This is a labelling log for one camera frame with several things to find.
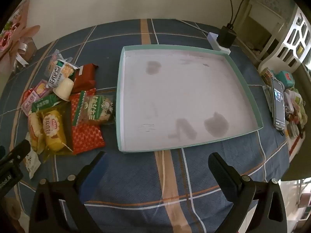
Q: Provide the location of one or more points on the dark red snack packet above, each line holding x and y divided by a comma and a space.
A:
85, 76

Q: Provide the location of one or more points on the pink paper flower bouquet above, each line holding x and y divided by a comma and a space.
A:
14, 36

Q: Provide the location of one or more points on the clear round bun packet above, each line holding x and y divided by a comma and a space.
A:
52, 64

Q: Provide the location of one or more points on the white printed snack packet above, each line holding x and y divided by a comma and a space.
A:
32, 165

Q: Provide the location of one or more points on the pale pink snack packet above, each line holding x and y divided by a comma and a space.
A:
29, 104

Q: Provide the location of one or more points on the dark green snack packet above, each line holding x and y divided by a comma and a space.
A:
45, 103

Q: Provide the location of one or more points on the white power strip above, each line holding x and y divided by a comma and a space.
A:
212, 40

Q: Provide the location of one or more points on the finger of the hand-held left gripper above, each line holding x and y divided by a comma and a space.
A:
20, 149

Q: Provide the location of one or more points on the white lattice shelf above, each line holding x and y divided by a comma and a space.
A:
291, 41

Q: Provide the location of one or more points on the white bedside cabinet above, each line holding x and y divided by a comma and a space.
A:
262, 29

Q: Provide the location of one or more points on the orange bun packet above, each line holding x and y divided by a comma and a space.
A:
35, 131

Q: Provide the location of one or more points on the translucent brown container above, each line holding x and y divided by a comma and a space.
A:
31, 49

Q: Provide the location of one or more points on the clear packet of small buns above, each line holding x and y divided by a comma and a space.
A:
63, 89

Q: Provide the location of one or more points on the pile of small toys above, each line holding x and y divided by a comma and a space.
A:
295, 111

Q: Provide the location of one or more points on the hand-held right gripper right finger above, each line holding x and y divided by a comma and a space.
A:
220, 172

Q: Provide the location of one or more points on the shallow teal cardboard box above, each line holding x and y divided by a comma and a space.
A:
184, 89

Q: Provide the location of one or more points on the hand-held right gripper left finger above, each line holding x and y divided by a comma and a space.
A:
93, 174

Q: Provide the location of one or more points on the green white cracker packet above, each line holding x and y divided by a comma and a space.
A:
60, 74

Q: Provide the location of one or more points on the yellow bread packet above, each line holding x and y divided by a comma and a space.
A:
53, 128

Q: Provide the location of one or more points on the brown jar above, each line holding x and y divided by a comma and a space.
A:
266, 75

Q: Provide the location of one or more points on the red patterned snack packet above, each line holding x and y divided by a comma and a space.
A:
87, 136

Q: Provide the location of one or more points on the small teal case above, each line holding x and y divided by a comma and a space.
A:
285, 79

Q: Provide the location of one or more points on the black charger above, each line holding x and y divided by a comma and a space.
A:
226, 37

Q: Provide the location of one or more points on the black smartphone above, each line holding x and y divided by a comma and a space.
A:
278, 102

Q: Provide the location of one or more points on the clear green print cookie packet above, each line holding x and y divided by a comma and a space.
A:
97, 109

